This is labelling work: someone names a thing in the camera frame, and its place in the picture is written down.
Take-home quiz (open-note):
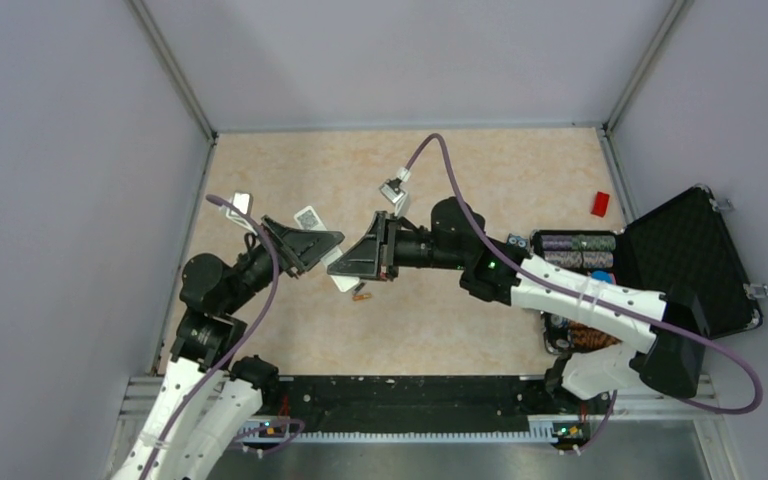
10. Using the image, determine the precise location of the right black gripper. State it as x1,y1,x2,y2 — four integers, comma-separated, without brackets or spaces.
331,211,467,282

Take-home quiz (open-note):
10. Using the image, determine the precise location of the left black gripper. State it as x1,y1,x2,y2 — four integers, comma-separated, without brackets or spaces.
223,212,346,313

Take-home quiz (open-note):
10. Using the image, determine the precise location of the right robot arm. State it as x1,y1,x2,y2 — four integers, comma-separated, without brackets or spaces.
327,197,705,412

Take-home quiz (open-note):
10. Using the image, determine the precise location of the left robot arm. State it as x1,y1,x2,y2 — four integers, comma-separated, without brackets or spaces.
112,217,344,479

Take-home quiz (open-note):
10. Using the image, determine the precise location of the blue owl figurine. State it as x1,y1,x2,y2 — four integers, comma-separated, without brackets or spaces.
506,234,531,253

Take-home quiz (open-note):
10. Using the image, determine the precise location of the blue dealer chip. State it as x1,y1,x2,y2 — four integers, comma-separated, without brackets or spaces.
590,270,616,284

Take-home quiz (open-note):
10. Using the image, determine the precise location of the red small block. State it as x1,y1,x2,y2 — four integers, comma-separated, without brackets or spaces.
590,191,611,218

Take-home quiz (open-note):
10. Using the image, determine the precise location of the black poker chip case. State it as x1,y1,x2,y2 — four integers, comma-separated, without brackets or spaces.
530,185,766,339

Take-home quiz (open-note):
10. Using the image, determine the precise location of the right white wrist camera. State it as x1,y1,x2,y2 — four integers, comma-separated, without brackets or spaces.
379,167,411,218

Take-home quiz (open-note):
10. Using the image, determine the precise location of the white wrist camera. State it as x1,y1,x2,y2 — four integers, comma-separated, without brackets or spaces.
379,167,411,218
219,191,255,233

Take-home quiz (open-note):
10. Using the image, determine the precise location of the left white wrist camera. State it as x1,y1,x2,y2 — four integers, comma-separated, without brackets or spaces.
219,191,255,233

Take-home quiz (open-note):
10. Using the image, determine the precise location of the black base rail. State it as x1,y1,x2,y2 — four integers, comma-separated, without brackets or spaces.
258,375,609,434

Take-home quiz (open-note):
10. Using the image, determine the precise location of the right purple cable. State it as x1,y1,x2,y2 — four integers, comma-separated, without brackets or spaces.
403,133,764,417

